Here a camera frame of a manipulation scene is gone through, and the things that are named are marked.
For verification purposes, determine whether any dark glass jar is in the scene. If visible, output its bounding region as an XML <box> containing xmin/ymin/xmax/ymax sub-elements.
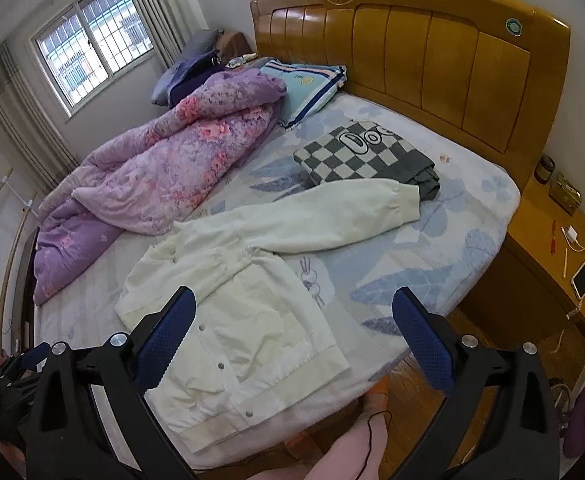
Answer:
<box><xmin>533</xmin><ymin>155</ymin><xmax>555</xmax><ymax>183</ymax></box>

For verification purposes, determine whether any purple floral quilt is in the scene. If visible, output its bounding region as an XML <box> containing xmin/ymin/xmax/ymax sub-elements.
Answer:
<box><xmin>32</xmin><ymin>67</ymin><xmax>288</xmax><ymax>306</ymax></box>

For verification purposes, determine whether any dark blue pillow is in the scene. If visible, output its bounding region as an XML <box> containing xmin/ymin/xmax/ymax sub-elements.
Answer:
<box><xmin>152</xmin><ymin>29</ymin><xmax>226</xmax><ymax>108</ymax></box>

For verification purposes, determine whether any thin black cable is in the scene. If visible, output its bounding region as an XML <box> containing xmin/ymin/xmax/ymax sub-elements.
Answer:
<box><xmin>355</xmin><ymin>410</ymin><xmax>393</xmax><ymax>480</ymax></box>

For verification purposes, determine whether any barred window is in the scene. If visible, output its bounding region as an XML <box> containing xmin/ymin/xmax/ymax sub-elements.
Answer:
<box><xmin>31</xmin><ymin>0</ymin><xmax>154</xmax><ymax>111</ymax></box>

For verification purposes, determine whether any wooden bed headboard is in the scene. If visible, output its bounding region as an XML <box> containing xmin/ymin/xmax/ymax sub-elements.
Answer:
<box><xmin>250</xmin><ymin>0</ymin><xmax>572</xmax><ymax>201</ymax></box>

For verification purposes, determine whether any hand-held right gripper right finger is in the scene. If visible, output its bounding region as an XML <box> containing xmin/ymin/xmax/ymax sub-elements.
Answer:
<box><xmin>391</xmin><ymin>287</ymin><xmax>560</xmax><ymax>480</ymax></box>

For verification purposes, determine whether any wooden nightstand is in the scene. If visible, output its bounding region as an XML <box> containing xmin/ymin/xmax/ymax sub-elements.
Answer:
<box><xmin>459</xmin><ymin>175</ymin><xmax>585</xmax><ymax>346</ymax></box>

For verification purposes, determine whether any wooden pole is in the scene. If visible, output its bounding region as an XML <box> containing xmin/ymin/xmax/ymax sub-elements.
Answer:
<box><xmin>0</xmin><ymin>190</ymin><xmax>38</xmax><ymax>356</ymax></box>

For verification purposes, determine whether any pale striped curtain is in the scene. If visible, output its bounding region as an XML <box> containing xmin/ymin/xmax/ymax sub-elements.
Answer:
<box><xmin>0</xmin><ymin>42</ymin><xmax>80</xmax><ymax>191</ymax></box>
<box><xmin>120</xmin><ymin>0</ymin><xmax>213</xmax><ymax>68</ymax></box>

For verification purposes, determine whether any golden box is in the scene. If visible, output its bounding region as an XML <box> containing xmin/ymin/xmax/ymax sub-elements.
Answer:
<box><xmin>549</xmin><ymin>172</ymin><xmax>583</xmax><ymax>216</ymax></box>

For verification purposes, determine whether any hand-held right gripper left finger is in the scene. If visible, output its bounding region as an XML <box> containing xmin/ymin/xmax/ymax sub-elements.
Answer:
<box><xmin>25</xmin><ymin>286</ymin><xmax>198</xmax><ymax>480</ymax></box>

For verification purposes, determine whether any striped light blue pillow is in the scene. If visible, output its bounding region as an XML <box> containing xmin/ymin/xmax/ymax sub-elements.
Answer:
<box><xmin>260</xmin><ymin>59</ymin><xmax>348</xmax><ymax>131</ymax></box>

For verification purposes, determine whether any grey checkered sweater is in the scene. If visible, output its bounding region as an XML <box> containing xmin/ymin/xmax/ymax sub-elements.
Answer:
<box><xmin>292</xmin><ymin>120</ymin><xmax>441</xmax><ymax>203</ymax></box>

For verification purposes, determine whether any white snap-button jacket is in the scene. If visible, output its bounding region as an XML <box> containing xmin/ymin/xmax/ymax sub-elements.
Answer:
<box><xmin>115</xmin><ymin>178</ymin><xmax>420</xmax><ymax>453</ymax></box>

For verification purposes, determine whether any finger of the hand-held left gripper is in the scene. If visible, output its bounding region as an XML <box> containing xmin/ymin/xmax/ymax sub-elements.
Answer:
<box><xmin>0</xmin><ymin>344</ymin><xmax>52</xmax><ymax>392</ymax></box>

